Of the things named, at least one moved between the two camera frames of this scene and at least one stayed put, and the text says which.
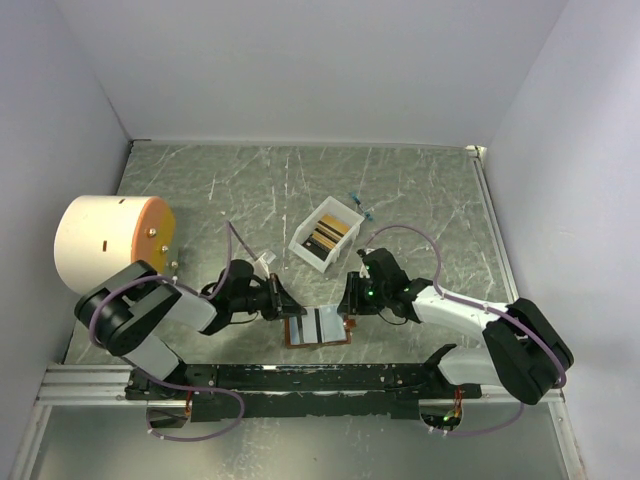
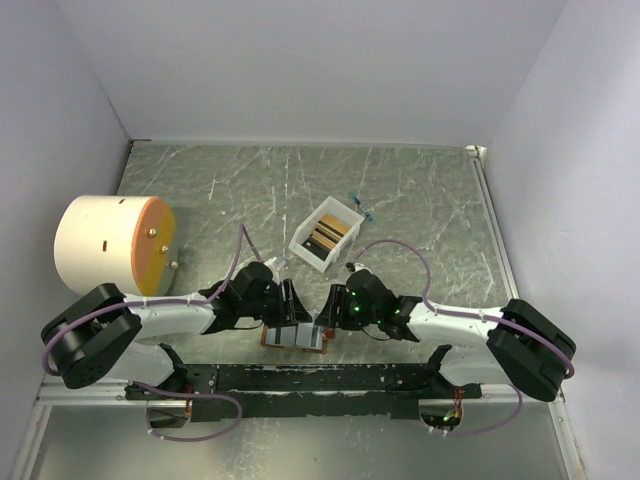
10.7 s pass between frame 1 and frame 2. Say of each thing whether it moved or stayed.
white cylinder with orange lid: stayed
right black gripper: moved
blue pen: stayed
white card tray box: stayed
